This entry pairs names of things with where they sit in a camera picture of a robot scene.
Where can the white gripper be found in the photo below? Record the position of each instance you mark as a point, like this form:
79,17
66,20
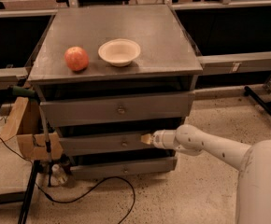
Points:
158,139

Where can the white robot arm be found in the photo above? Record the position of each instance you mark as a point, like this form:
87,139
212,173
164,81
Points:
253,163

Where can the grey top drawer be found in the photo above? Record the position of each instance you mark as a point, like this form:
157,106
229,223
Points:
118,108

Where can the grey wooden drawer cabinet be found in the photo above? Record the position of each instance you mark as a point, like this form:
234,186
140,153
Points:
166,64

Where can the white paper bowl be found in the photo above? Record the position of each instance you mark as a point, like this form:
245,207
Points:
119,52

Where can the small white bottle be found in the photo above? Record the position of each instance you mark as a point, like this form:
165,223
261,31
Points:
59,174

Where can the red apple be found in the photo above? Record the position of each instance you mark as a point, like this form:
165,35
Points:
76,58

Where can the black tripod stand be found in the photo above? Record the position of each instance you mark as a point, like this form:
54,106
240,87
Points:
29,193

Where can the black floor stand leg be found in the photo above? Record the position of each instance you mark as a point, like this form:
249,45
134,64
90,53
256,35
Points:
263,106

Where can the cardboard box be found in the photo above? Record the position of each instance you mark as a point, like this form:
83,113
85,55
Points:
24,123

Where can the grey right rail beam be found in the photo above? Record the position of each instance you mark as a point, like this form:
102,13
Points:
235,63

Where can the grey rail beam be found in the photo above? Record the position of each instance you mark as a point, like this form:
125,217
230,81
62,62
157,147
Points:
12,76
235,63

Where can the grey left rail beam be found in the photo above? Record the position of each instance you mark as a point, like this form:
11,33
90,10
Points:
12,76

